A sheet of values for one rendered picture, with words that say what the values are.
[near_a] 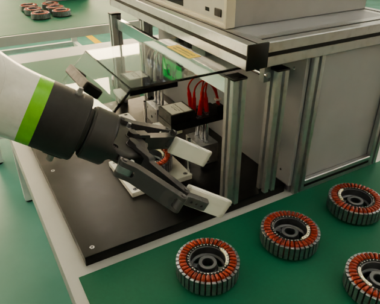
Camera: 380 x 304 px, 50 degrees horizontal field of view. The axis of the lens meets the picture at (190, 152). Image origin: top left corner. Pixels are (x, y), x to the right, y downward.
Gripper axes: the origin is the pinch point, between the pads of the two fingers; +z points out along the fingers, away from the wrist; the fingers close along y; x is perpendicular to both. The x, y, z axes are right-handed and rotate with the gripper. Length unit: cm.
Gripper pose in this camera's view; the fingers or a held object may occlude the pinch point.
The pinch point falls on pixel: (210, 179)
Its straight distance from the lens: 62.8
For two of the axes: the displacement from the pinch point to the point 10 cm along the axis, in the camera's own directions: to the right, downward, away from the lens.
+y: 1.6, 5.0, -8.5
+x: 4.9, -7.9, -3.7
